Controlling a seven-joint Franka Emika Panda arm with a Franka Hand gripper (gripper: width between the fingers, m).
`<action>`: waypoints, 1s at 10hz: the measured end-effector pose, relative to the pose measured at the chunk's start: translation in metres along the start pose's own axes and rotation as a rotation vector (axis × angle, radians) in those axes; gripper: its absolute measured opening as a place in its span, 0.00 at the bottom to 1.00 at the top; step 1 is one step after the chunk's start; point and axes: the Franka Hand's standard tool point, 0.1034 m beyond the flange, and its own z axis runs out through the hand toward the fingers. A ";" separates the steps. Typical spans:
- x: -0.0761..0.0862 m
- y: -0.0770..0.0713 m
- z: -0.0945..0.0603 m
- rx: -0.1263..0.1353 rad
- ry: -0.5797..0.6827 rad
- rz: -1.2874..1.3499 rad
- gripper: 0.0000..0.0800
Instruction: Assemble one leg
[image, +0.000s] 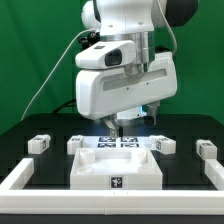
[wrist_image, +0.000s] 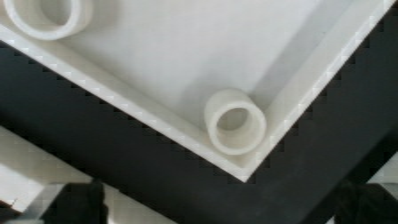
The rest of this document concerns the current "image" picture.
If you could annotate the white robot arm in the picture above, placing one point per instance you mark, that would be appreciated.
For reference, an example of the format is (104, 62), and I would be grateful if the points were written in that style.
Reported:
(135, 20)

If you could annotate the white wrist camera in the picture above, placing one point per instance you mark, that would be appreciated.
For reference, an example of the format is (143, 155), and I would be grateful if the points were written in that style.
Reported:
(104, 55)

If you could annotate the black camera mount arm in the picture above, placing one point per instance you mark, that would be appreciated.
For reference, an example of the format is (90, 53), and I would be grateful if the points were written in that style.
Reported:
(89, 40)

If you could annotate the white U-shaped fence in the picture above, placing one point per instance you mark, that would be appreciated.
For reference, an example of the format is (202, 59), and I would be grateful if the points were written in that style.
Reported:
(15, 199)

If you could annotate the fiducial marker sheet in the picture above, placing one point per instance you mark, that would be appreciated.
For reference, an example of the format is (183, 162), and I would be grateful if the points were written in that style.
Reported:
(122, 142)

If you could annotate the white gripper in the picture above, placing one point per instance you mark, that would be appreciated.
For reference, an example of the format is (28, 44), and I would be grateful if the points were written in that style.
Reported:
(100, 93)

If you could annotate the white square tabletop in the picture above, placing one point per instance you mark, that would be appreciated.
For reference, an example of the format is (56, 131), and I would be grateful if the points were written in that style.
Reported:
(115, 169)

